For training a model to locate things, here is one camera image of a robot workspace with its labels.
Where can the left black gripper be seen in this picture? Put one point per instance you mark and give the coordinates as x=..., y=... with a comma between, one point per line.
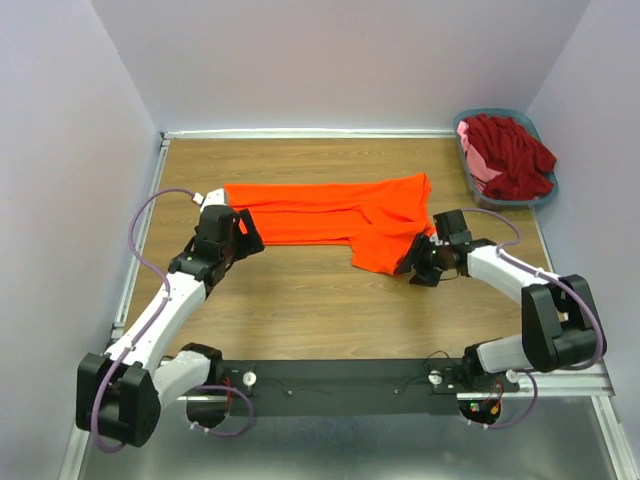
x=251, y=241

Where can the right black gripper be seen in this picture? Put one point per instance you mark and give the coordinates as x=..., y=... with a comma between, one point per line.
x=419, y=245

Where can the orange t-shirt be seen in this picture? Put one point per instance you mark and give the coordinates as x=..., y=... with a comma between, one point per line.
x=377, y=220

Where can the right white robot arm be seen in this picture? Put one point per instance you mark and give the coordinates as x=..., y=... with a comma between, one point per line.
x=560, y=325

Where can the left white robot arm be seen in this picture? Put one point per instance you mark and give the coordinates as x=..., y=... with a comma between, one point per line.
x=120, y=394

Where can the pink t-shirt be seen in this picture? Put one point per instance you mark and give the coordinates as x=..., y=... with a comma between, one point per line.
x=480, y=172

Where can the dark red t-shirt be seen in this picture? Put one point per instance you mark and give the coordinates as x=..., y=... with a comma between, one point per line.
x=524, y=162

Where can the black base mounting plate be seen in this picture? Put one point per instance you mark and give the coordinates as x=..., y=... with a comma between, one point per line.
x=360, y=387

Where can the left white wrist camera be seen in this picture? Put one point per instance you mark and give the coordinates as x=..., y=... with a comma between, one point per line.
x=212, y=198

